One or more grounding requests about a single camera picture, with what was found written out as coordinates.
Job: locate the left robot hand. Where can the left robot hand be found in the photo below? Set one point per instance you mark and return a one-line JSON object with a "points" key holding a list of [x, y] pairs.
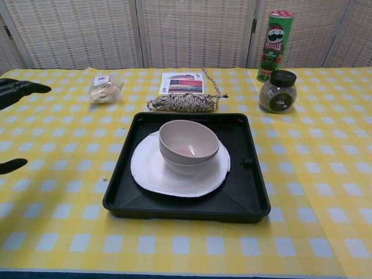
{"points": [[17, 88]]}

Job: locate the white paper plate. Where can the white paper plate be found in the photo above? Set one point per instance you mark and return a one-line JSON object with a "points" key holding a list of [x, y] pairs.
{"points": [[151, 174]]}

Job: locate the black square tray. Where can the black square tray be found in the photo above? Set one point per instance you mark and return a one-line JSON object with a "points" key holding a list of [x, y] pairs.
{"points": [[247, 197]]}

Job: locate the clear snack bag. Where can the clear snack bag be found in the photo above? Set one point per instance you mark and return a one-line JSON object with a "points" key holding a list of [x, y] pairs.
{"points": [[106, 90]]}

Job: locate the printed postcard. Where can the printed postcard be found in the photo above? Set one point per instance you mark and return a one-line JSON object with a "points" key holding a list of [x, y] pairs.
{"points": [[183, 82]]}

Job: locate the woven folding screen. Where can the woven folding screen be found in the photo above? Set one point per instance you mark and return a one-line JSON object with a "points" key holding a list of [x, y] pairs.
{"points": [[189, 32]]}

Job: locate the green Pringles can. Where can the green Pringles can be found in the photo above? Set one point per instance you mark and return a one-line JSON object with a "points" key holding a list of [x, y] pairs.
{"points": [[273, 43]]}

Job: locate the spice jar black lid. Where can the spice jar black lid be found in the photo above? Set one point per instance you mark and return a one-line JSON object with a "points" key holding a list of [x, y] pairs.
{"points": [[278, 96]]}

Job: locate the yellow checked tablecloth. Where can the yellow checked tablecloth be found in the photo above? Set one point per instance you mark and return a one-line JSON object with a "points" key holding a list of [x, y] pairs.
{"points": [[305, 174]]}

